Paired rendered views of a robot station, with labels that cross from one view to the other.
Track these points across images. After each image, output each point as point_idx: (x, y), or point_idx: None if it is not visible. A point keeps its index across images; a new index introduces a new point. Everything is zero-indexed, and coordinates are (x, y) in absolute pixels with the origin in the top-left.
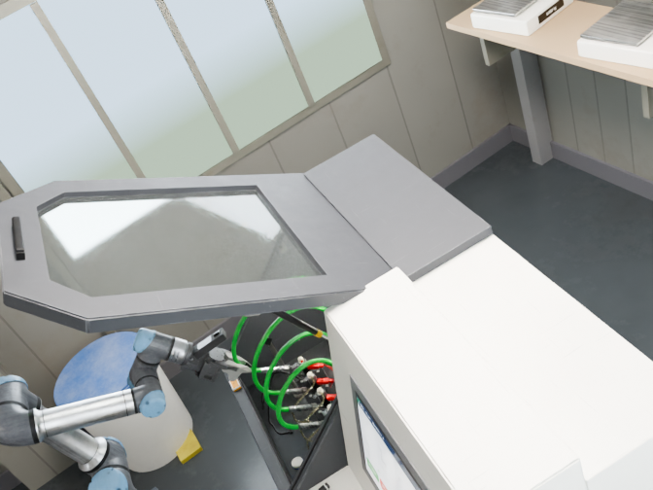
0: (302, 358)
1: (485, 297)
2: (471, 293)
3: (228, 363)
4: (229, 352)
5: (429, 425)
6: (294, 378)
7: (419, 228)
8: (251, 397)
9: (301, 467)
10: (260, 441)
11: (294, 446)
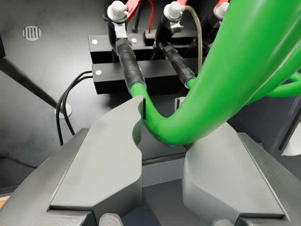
0: (120, 2)
1: None
2: None
3: (243, 183)
4: (59, 167)
5: None
6: (29, 109)
7: None
8: (17, 184)
9: (298, 107)
10: (167, 173)
11: (145, 137)
